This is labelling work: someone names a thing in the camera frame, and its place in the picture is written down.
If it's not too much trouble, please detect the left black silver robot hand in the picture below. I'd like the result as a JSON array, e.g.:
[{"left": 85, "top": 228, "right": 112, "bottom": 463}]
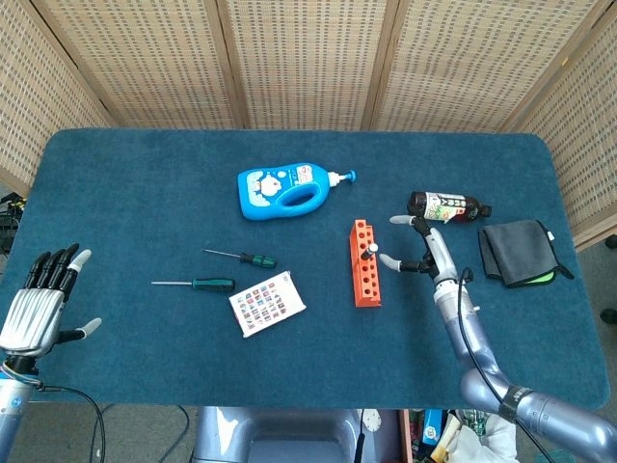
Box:
[{"left": 0, "top": 243, "right": 103, "bottom": 358}]

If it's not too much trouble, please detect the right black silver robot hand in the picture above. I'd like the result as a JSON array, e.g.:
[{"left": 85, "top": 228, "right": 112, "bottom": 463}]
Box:
[{"left": 378, "top": 214, "right": 459, "bottom": 286}]

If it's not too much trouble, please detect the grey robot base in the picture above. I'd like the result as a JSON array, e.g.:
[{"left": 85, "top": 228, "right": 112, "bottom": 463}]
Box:
[{"left": 191, "top": 406, "right": 401, "bottom": 463}]

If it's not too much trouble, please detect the thin green black screwdriver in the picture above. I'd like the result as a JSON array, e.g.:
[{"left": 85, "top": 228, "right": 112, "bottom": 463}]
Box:
[{"left": 202, "top": 248, "right": 279, "bottom": 269}]

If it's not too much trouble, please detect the thick green black screwdriver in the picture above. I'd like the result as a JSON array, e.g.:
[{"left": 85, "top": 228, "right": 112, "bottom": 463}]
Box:
[{"left": 150, "top": 277, "right": 237, "bottom": 292}]

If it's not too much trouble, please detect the dark brown labelled bottle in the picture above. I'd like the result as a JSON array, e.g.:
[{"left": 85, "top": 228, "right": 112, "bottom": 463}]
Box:
[{"left": 407, "top": 190, "right": 493, "bottom": 226}]

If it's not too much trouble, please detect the orange rack with holes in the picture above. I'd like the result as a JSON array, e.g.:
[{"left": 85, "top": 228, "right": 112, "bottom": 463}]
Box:
[{"left": 348, "top": 219, "right": 382, "bottom": 309}]

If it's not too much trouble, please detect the grey cloth with green edge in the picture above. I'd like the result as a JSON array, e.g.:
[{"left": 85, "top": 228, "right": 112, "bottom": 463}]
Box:
[{"left": 477, "top": 219, "right": 575, "bottom": 289}]

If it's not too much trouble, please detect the blue cardboard box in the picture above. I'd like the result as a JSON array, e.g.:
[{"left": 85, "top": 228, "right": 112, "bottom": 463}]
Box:
[{"left": 422, "top": 409, "right": 443, "bottom": 448}]

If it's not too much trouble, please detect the blue carpet table cover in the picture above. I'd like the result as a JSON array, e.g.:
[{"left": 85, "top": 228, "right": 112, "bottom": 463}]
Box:
[{"left": 2, "top": 127, "right": 611, "bottom": 411}]

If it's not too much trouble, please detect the white box with picture grid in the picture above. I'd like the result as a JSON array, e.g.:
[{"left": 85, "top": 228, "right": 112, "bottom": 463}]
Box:
[{"left": 228, "top": 270, "right": 308, "bottom": 339}]

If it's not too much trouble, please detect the white crumpled cloth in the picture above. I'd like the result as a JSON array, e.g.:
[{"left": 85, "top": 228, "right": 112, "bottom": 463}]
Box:
[{"left": 452, "top": 409, "right": 520, "bottom": 463}]

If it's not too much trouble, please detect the blue pump detergent bottle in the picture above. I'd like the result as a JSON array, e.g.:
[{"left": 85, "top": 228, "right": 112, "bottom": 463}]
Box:
[{"left": 236, "top": 161, "right": 358, "bottom": 222}]

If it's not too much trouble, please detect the woven bamboo folding screen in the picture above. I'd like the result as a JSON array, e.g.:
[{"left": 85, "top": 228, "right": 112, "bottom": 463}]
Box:
[{"left": 0, "top": 0, "right": 617, "bottom": 252}]

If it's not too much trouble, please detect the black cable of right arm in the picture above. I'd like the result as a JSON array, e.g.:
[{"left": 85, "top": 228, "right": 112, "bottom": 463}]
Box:
[{"left": 455, "top": 267, "right": 555, "bottom": 463}]

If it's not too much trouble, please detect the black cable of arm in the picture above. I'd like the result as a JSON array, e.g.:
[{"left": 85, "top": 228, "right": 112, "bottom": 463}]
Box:
[
  {"left": 36, "top": 382, "right": 107, "bottom": 463},
  {"left": 455, "top": 267, "right": 555, "bottom": 463}
]

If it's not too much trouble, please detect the black equipment with cables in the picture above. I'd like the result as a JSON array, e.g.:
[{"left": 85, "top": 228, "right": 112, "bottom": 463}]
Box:
[{"left": 0, "top": 191, "right": 25, "bottom": 256}]

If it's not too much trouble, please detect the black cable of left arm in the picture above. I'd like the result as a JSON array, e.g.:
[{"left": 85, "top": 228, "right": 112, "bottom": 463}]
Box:
[{"left": 36, "top": 382, "right": 107, "bottom": 463}]

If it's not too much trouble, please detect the blue floor cable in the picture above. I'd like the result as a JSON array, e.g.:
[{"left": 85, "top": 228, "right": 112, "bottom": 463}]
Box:
[{"left": 171, "top": 404, "right": 192, "bottom": 452}]

